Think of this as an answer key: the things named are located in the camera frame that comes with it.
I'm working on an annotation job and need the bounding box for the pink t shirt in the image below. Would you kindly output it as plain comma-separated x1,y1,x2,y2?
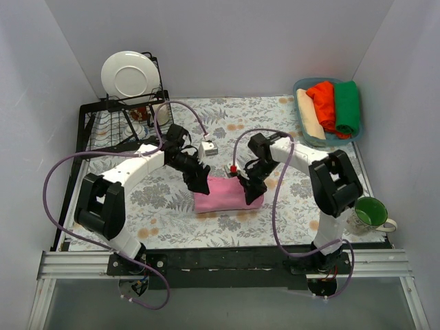
194,176,264,214

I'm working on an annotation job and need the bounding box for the clear blue plastic bin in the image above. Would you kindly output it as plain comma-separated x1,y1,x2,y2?
292,77,366,148

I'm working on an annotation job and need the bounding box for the floral green-inside mug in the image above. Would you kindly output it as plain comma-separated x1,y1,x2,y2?
346,197,398,236

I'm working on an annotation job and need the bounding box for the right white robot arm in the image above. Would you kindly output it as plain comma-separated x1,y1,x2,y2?
230,130,363,274

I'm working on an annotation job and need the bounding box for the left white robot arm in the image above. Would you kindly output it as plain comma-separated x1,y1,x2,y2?
74,124,210,275

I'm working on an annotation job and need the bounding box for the cream ceramic cup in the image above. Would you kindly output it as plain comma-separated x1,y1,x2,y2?
153,104,170,126

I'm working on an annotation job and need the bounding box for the floral patterned table mat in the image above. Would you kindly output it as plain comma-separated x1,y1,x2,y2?
68,96,388,250

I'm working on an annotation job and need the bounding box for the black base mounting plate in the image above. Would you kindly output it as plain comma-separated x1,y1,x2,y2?
106,247,351,290

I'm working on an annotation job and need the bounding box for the beige rolled t shirt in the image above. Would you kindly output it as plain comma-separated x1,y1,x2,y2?
296,89,326,140

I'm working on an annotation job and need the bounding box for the white round plate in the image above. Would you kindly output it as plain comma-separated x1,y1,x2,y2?
101,51,161,105

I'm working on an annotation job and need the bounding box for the orange rolled t shirt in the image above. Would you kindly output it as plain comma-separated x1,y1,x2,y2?
306,80,351,140

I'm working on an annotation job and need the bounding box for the green rolled t shirt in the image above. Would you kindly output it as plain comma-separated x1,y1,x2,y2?
334,80,360,135

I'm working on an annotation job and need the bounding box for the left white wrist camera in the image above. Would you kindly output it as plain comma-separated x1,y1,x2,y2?
198,140,219,157

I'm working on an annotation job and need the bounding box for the black wire dish rack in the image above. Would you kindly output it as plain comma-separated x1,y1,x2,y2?
49,51,178,252

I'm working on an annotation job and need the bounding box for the aluminium frame rail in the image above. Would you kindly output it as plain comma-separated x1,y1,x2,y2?
37,245,429,329

